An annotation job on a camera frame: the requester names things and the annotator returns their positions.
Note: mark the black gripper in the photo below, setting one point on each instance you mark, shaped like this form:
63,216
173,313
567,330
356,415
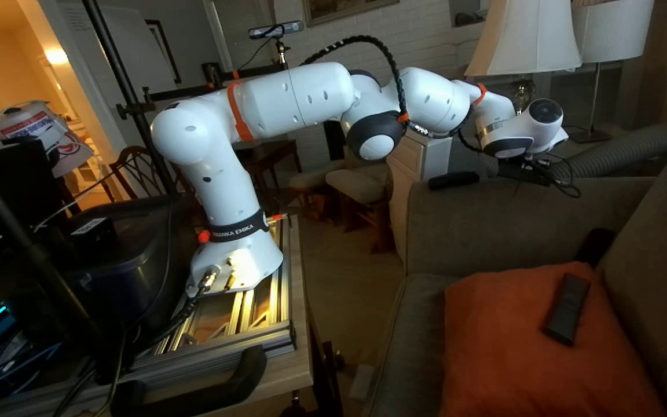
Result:
532,170

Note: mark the metal robot base platform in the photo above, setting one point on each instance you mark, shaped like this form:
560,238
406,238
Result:
257,316

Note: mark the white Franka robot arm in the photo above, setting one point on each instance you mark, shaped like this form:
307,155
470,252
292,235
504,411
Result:
288,97

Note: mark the grey-brown fabric couch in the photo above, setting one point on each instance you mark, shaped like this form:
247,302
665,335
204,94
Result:
504,223

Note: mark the large white lamp shade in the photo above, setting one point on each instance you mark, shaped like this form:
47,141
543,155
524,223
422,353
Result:
522,35

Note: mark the dark remote control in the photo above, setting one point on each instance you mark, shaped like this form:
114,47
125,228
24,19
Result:
567,309

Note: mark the small white lamp shade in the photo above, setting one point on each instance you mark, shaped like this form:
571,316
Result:
615,26

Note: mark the beige footstool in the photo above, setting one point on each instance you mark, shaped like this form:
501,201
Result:
360,189

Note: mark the orange pillow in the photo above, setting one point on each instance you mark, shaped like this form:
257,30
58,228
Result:
521,348

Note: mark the dark wooden chair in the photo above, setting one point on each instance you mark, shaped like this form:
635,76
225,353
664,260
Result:
138,176

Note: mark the black control box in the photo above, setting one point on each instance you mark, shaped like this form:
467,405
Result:
128,262

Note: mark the black stand pole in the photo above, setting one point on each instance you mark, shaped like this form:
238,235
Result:
122,85

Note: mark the white printed sign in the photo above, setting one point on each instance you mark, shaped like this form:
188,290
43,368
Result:
36,130

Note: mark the framed wall picture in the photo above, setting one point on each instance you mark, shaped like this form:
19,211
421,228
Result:
346,9

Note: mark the camera on stand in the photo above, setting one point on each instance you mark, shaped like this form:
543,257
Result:
276,31

